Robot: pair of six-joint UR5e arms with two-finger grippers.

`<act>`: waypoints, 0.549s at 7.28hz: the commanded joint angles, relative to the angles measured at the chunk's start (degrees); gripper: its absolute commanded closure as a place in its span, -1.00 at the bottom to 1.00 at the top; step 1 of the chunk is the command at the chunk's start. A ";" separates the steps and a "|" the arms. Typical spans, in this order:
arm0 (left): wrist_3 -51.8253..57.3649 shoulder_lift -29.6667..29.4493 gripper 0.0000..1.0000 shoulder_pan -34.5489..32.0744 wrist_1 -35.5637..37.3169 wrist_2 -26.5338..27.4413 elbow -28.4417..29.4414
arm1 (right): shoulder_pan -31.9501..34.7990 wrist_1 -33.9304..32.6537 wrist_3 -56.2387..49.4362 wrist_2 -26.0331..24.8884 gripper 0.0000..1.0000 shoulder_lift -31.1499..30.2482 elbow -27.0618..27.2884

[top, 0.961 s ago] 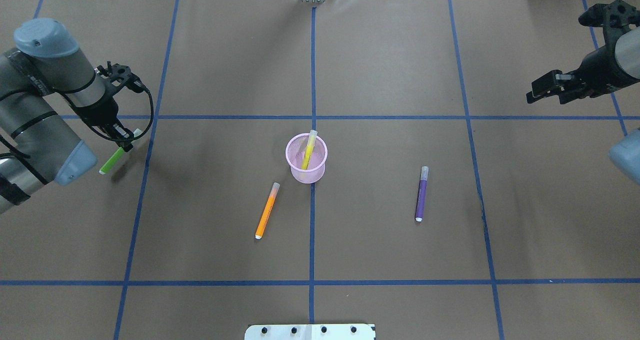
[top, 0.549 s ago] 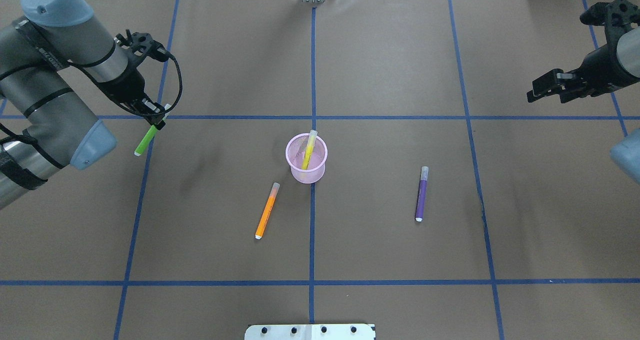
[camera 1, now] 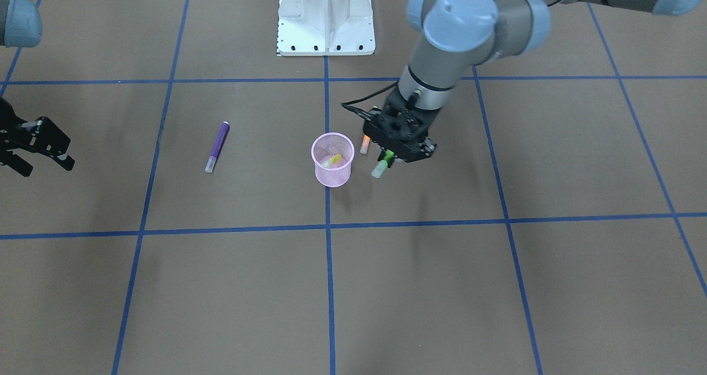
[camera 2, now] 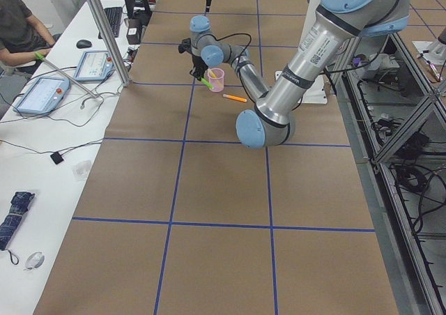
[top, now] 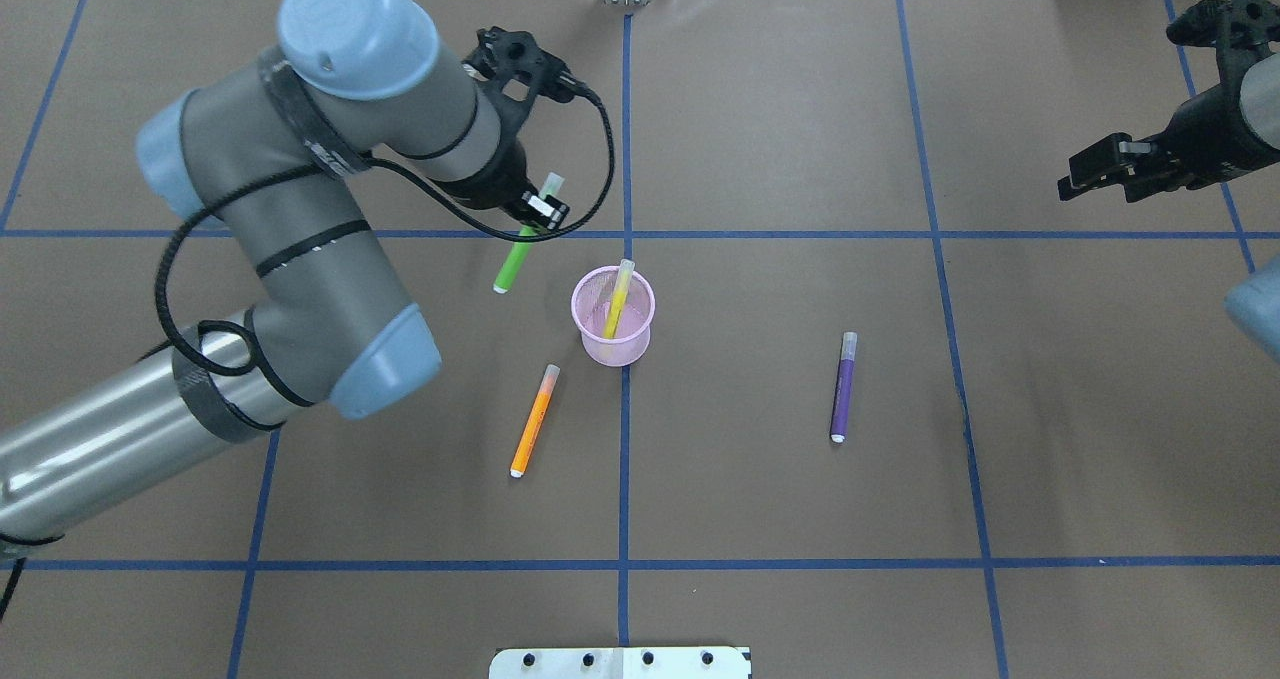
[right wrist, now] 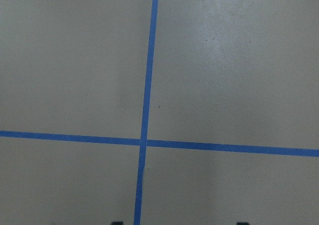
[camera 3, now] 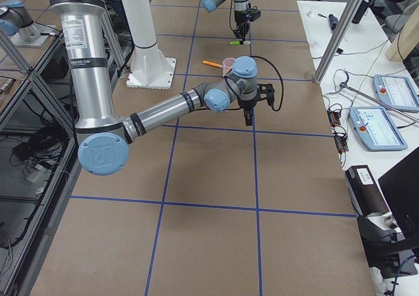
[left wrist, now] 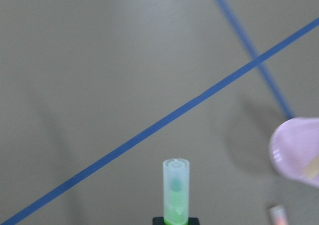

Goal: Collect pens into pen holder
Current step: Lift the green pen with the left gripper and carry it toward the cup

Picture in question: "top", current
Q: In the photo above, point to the yellow marker pen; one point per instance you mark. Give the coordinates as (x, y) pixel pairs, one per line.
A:
(619, 297)

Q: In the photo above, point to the purple marker pen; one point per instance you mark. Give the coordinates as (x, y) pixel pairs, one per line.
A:
(839, 419)

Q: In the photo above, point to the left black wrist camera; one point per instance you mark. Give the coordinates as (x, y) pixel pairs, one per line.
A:
(514, 70)

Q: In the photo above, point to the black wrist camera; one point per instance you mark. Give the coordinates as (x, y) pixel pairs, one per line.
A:
(1241, 32)
(514, 70)

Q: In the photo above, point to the orange marker pen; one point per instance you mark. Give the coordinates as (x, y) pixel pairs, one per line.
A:
(535, 420)

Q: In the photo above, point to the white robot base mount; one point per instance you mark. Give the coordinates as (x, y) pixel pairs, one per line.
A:
(623, 662)

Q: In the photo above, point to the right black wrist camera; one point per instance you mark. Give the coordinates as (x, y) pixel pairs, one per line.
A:
(1241, 32)

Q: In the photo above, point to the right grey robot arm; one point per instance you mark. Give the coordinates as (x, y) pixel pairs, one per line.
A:
(1259, 86)

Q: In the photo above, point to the pink mesh pen holder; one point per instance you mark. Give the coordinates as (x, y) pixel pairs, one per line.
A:
(589, 304)

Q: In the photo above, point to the brown paper table cover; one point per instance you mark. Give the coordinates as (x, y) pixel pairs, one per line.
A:
(1061, 457)

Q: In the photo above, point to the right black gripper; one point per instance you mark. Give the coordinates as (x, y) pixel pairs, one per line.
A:
(1203, 128)

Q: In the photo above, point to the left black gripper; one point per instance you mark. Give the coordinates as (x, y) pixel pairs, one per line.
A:
(489, 183)

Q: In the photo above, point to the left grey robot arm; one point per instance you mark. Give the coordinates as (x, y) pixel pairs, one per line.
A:
(349, 85)

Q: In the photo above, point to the green marker pen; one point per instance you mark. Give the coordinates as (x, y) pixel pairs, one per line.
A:
(517, 255)

